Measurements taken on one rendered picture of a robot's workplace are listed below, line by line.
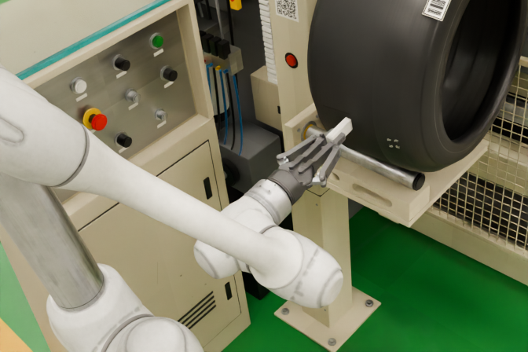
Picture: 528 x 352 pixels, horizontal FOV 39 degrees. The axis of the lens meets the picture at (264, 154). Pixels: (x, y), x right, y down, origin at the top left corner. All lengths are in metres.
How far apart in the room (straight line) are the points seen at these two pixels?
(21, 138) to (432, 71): 0.82
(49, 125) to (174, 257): 1.22
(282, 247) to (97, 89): 0.74
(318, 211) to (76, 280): 1.02
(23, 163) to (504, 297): 2.04
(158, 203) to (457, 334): 1.64
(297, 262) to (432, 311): 1.45
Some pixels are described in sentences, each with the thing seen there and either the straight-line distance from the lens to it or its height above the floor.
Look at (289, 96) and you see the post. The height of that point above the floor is 0.94.
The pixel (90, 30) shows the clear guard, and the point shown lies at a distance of 1.72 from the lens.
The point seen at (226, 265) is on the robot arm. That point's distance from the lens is 1.37.
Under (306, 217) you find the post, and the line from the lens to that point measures 2.27.
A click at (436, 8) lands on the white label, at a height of 1.38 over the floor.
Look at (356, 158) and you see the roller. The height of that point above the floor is 0.91.
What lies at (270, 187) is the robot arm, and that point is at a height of 1.13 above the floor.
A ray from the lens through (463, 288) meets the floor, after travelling 2.75.
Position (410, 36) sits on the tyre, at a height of 1.34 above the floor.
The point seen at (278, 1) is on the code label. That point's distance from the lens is 1.87.
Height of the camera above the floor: 2.06
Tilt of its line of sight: 38 degrees down
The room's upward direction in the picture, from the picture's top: 8 degrees counter-clockwise
